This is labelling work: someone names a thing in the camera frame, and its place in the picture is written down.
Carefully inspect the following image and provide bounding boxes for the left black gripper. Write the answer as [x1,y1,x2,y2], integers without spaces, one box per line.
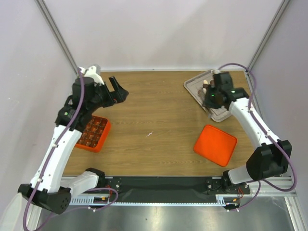
[87,76,128,112]

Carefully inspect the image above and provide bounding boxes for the metal tongs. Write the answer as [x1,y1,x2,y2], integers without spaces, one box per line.
[204,102,216,120]

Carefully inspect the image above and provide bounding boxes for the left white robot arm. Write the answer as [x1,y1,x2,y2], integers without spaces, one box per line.
[18,76,128,214]

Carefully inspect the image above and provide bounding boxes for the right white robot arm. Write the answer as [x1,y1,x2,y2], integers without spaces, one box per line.
[203,72,292,193]

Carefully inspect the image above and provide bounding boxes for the orange compartment chocolate box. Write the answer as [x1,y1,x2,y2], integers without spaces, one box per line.
[75,115,111,153]

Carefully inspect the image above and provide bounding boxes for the metal tray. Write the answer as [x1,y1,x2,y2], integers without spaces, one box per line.
[183,70,231,122]

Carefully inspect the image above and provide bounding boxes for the orange box lid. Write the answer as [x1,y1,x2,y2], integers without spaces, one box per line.
[193,125,237,167]

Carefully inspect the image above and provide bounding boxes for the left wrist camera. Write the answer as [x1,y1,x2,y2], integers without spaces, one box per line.
[78,64,103,84]

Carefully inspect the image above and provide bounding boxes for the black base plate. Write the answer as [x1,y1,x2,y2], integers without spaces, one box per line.
[105,176,250,195]

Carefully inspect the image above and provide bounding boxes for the aluminium frame rail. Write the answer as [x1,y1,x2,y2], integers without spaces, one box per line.
[249,177,298,197]

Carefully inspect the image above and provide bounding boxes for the grey cable duct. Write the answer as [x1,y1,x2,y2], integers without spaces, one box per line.
[70,193,240,207]

